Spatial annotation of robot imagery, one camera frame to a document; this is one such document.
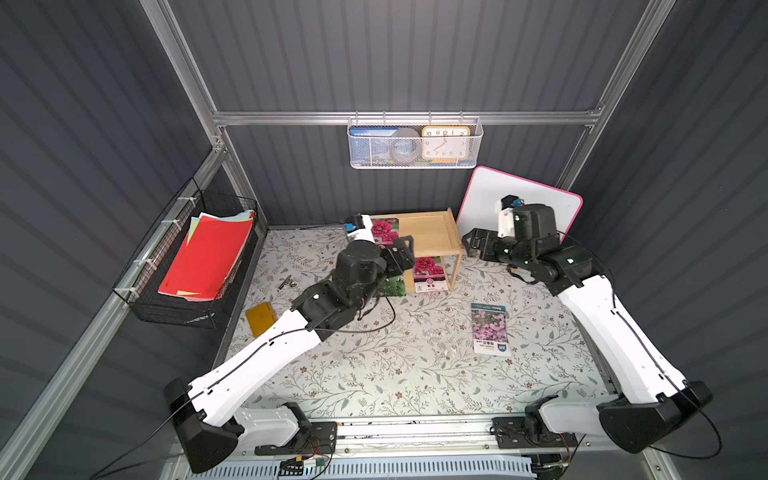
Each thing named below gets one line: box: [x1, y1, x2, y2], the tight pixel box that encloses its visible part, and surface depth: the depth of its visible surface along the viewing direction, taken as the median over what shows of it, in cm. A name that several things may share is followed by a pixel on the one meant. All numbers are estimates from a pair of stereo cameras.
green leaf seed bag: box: [381, 276, 407, 297], surface depth 101 cm
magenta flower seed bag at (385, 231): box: [371, 218, 400, 248], surface depth 93 cm
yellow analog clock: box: [422, 125, 471, 164], surface depth 90 cm
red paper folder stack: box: [158, 210, 255, 302], surface depth 74 cm
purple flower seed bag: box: [471, 303, 511, 357], surface depth 93 cm
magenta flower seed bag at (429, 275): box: [414, 256, 448, 293], surface depth 105 cm
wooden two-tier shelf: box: [369, 208, 462, 293], surface depth 95 cm
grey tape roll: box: [390, 127, 421, 165], surface depth 90 cm
